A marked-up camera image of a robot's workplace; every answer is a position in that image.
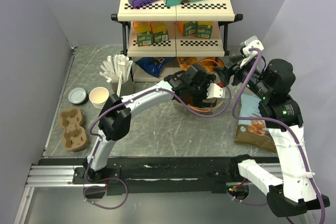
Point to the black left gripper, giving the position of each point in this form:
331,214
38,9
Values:
198,102

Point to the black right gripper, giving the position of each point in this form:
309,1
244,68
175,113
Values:
224,73

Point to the paper takeout bag orange handles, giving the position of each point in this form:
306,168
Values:
210,103

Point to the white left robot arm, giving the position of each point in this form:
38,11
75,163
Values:
115,118

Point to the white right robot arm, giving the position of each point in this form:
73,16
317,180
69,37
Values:
296,192

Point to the orange snack bag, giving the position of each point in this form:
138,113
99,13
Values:
208,63

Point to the blue snack bag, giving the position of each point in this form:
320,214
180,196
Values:
153,65

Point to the green orange box far right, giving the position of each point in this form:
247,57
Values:
204,29

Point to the green orange box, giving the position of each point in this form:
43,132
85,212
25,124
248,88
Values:
186,27
143,32
204,29
159,31

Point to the cream two-tier shelf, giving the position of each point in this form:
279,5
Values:
220,12

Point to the grey straw holder cup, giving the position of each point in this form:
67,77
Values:
127,88

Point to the green orange box far left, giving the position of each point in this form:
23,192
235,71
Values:
143,32

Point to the brown chips bag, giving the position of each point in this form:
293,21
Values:
253,132

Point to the bundle of wrapped white straws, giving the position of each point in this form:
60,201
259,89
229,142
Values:
116,68

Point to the stack of white paper cups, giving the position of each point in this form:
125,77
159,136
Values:
98,97

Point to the stack of white lids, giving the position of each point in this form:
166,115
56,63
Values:
77,96

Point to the brown cardboard cup carrier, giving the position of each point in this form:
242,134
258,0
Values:
74,137

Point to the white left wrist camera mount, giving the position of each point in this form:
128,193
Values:
214,91

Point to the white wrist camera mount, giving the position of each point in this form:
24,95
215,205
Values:
214,91
245,46

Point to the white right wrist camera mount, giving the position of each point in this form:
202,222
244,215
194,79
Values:
245,46

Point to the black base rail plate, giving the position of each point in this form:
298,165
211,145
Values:
139,174

